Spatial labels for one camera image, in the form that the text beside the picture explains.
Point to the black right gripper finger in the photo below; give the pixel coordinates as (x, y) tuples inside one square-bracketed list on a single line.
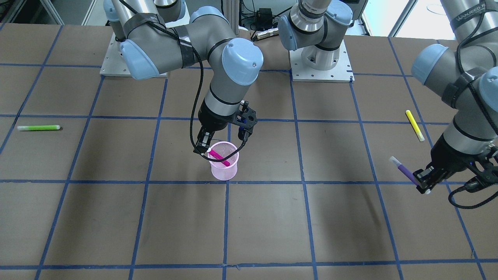
[(204, 138)]

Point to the pink marker pen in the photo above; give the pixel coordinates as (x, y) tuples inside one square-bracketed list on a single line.
[(217, 156)]

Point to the yellow marker pen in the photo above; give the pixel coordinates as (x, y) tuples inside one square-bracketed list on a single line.
[(415, 126)]

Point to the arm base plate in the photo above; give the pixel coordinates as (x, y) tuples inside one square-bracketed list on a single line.
[(113, 66), (312, 64)]

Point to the aluminium frame post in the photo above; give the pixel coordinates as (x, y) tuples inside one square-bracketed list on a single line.
[(231, 10)]

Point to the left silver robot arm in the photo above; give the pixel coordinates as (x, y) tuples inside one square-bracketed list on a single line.
[(464, 79)]

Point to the black power adapter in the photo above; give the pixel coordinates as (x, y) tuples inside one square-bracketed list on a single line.
[(263, 15)]

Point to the purple marker pen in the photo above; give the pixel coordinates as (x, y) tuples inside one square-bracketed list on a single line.
[(404, 170)]

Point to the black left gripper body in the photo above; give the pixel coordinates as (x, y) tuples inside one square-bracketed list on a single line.
[(447, 156)]

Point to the green marker pen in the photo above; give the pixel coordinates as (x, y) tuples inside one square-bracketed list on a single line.
[(39, 128)]

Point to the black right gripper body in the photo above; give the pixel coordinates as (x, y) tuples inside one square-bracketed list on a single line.
[(213, 119)]

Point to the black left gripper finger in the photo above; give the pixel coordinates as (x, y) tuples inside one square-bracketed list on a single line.
[(428, 178)]

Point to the pink mesh cup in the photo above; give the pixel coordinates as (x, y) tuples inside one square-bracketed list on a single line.
[(227, 169)]

